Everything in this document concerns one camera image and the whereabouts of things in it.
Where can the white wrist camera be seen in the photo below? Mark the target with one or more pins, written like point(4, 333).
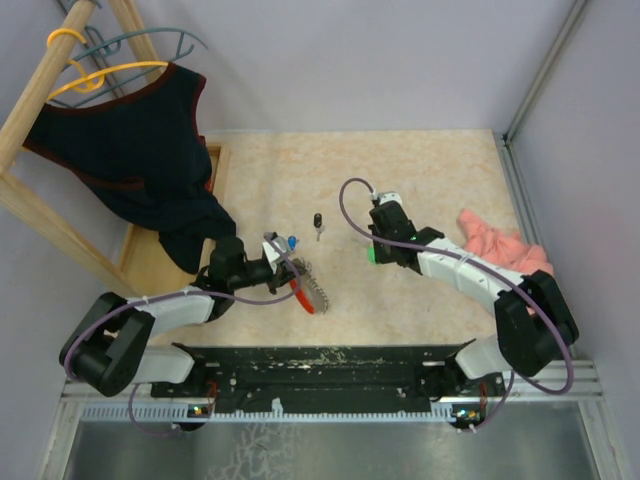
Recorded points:
point(380, 198)
point(275, 249)

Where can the pink cloth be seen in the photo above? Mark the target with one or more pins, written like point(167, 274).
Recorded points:
point(500, 248)

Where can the dark navy vest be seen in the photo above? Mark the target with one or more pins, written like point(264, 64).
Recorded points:
point(144, 158)

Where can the yellow plastic hanger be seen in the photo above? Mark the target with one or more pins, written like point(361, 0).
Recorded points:
point(89, 82)

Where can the teal plastic hanger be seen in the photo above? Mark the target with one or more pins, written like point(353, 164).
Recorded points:
point(170, 44)

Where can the wooden tray frame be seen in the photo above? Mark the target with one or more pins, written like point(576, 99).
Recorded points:
point(144, 262)

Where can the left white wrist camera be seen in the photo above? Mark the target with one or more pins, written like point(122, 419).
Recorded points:
point(275, 249)

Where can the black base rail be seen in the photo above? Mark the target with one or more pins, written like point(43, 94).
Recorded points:
point(350, 380)

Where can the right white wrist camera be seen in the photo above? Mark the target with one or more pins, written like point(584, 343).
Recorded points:
point(380, 198)

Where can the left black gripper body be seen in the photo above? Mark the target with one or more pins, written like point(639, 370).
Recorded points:
point(272, 280)

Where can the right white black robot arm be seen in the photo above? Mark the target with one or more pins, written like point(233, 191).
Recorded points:
point(524, 305)

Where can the black tag key upper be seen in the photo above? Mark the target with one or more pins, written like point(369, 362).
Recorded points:
point(319, 225)

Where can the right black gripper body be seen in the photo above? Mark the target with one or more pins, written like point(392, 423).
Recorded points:
point(383, 252)

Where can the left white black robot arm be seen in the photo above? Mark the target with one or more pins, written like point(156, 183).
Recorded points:
point(109, 350)

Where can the blue tag key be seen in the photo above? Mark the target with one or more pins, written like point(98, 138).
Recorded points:
point(292, 242)

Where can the aluminium frame post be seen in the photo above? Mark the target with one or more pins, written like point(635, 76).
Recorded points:
point(560, 43)

